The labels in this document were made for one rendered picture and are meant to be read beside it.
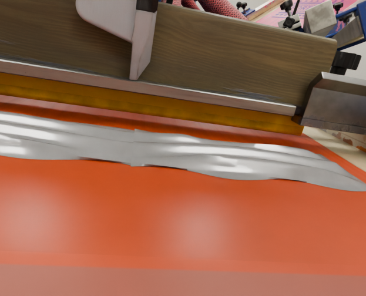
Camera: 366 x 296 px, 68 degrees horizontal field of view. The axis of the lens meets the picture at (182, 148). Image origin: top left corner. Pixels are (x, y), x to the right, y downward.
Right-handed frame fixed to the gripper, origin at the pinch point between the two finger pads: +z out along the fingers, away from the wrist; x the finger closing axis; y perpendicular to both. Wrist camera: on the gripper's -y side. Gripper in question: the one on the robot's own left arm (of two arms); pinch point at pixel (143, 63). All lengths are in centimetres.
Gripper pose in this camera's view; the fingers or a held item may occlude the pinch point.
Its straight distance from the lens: 26.7
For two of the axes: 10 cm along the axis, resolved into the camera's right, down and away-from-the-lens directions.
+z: -1.7, 9.2, 3.5
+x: 1.3, 3.7, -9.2
